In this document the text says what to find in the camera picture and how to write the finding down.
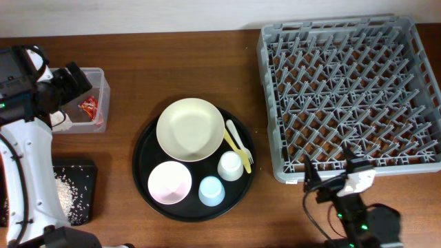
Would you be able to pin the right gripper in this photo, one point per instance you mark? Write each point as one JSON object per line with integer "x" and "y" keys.
{"x": 329, "y": 189}

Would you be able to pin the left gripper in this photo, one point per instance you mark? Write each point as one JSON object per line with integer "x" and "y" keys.
{"x": 74, "y": 89}

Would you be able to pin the red snack wrapper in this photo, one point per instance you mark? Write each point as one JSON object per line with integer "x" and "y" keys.
{"x": 90, "y": 107}

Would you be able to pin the beige large bowl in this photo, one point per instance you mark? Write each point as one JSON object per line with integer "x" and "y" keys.
{"x": 190, "y": 129}

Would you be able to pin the pink small bowl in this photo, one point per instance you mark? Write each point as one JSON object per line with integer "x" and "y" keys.
{"x": 169, "y": 182}

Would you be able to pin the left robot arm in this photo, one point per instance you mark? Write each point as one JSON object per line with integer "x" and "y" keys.
{"x": 31, "y": 93}

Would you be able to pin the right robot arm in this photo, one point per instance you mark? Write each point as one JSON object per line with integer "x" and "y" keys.
{"x": 376, "y": 225}

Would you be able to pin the grey dishwasher rack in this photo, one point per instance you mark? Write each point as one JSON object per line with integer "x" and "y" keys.
{"x": 362, "y": 83}

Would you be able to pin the clear plastic bin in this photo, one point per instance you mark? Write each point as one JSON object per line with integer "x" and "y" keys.
{"x": 77, "y": 120}

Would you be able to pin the white plastic fork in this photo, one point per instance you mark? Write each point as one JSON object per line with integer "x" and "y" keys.
{"x": 233, "y": 131}

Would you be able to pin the yellow plastic spoon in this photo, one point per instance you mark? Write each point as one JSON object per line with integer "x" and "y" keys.
{"x": 241, "y": 153}

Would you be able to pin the black rectangular tray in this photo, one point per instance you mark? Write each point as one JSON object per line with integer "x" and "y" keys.
{"x": 87, "y": 164}

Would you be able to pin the white cup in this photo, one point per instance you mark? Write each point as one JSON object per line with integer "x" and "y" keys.
{"x": 230, "y": 167}

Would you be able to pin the pile of rice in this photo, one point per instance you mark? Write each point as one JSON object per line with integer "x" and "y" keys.
{"x": 73, "y": 187}

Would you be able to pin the light blue cup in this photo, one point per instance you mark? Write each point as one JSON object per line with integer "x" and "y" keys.
{"x": 211, "y": 191}

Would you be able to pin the round black tray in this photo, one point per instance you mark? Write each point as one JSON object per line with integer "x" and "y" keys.
{"x": 148, "y": 154}

